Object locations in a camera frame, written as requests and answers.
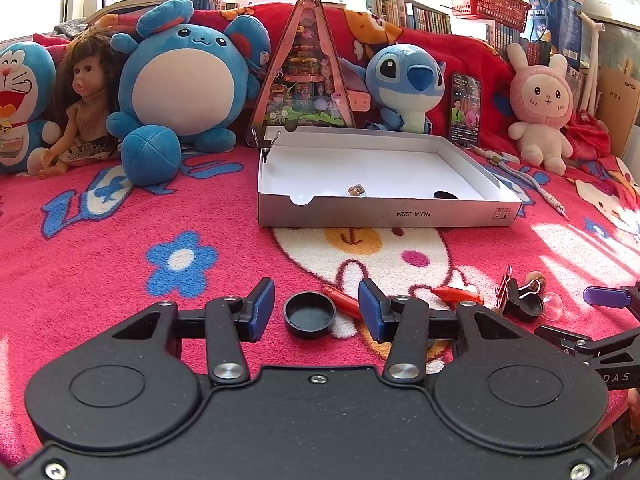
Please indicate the clear plastic dome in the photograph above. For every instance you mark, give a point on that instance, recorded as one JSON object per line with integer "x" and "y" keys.
{"x": 553, "y": 306}

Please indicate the orange-red cone piece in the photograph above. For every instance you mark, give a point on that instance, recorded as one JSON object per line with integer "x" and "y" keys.
{"x": 457, "y": 295}

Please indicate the blue alien plush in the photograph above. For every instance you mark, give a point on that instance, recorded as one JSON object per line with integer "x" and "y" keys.
{"x": 405, "y": 87}

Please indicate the small black cap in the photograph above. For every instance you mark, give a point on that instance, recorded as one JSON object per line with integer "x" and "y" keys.
{"x": 445, "y": 195}

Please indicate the blue robot cat plush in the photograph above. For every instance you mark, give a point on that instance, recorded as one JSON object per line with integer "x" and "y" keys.
{"x": 22, "y": 105}

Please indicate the white pipe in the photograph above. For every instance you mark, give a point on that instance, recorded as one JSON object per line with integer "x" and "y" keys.
{"x": 595, "y": 60}

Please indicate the white cardboard box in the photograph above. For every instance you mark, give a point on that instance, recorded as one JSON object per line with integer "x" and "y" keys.
{"x": 380, "y": 160}

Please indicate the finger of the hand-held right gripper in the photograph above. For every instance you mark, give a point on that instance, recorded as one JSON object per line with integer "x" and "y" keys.
{"x": 567, "y": 339}
{"x": 606, "y": 296}

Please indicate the brown-haired doll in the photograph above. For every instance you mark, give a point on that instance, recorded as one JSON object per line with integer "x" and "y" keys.
{"x": 82, "y": 95}

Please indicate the small bead cluster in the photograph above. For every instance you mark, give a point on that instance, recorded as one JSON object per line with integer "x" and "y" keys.
{"x": 356, "y": 190}

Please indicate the pink printed blanket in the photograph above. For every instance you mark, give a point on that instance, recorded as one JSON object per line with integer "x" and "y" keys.
{"x": 150, "y": 220}

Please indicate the wooden acorn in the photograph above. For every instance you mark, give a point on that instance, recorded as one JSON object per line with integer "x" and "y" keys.
{"x": 536, "y": 279}

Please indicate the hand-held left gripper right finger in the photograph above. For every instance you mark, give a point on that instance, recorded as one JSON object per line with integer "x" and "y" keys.
{"x": 372, "y": 311}

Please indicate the black round lid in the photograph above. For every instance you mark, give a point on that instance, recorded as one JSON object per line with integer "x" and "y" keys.
{"x": 309, "y": 316}

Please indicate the triangular miniature dollhouse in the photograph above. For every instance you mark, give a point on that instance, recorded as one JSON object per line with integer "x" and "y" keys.
{"x": 302, "y": 80}

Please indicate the round blue mouse plush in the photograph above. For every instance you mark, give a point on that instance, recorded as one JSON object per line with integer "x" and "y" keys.
{"x": 185, "y": 90}

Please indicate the brown cardboard sheet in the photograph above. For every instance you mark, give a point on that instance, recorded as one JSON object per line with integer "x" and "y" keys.
{"x": 620, "y": 105}

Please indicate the row of dark books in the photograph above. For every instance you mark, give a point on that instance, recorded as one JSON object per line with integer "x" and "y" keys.
{"x": 520, "y": 45}

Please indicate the large black binder clip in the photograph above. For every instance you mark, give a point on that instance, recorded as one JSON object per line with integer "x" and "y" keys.
{"x": 522, "y": 307}

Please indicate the blue paper bag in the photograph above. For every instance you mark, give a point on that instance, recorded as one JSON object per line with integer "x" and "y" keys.
{"x": 555, "y": 20}

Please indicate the pink bunny plush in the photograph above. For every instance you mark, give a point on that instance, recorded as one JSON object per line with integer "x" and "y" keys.
{"x": 542, "y": 110}

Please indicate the grey cloth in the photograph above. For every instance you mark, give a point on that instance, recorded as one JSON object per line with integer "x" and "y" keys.
{"x": 72, "y": 26}

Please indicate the small black binder clip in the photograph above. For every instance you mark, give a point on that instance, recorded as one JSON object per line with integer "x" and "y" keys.
{"x": 262, "y": 145}

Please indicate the black smartphone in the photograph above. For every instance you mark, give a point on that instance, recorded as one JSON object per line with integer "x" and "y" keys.
{"x": 466, "y": 110}

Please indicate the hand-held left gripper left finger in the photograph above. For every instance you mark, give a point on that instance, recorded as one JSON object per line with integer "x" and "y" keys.
{"x": 263, "y": 306}

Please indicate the red plastic basket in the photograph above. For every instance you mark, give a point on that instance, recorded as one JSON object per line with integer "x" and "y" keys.
{"x": 492, "y": 2}

